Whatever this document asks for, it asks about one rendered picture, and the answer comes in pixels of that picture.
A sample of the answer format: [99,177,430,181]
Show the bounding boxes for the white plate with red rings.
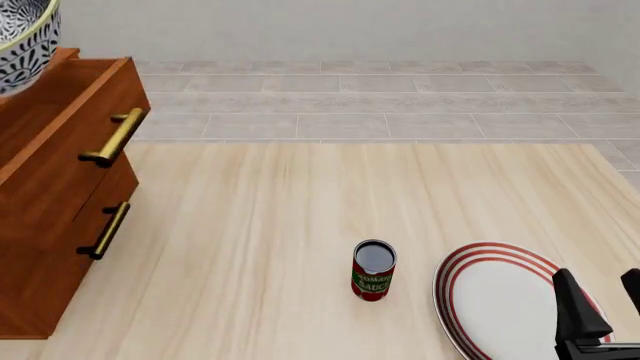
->
[432,240,618,360]

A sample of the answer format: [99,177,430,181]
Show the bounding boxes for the red tomato sauce tin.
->
[350,238,398,303]

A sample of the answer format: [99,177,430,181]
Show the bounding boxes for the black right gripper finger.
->
[620,267,640,315]
[552,267,614,348]

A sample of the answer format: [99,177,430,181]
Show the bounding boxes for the open wooden cabinet drawer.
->
[0,56,152,222]

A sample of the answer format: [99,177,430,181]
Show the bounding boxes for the black white patterned bowl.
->
[0,0,62,96]

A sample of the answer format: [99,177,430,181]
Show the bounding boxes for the brass handle on closed drawer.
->
[75,201,132,261]

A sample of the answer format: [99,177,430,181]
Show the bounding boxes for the closed wooden cabinet drawer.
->
[72,151,141,236]

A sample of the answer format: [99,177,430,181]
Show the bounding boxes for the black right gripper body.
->
[554,336,640,360]

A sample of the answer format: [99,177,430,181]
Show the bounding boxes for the red-brown wooden cabinet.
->
[0,46,141,341]

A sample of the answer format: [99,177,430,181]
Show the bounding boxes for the brass handle on open drawer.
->
[77,107,150,169]

